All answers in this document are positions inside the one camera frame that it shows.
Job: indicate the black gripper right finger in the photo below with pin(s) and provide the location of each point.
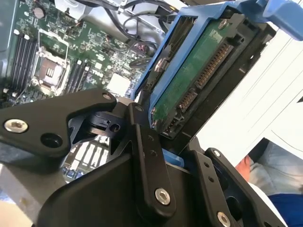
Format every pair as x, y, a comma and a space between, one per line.
213, 189

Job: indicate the hard disk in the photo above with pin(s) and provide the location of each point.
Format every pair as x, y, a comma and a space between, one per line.
189, 71

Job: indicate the person's bare hand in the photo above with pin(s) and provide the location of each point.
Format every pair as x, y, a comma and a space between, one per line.
243, 168

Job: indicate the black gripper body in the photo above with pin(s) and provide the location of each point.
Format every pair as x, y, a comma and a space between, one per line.
106, 194

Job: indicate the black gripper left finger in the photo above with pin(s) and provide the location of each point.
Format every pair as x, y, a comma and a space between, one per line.
47, 113

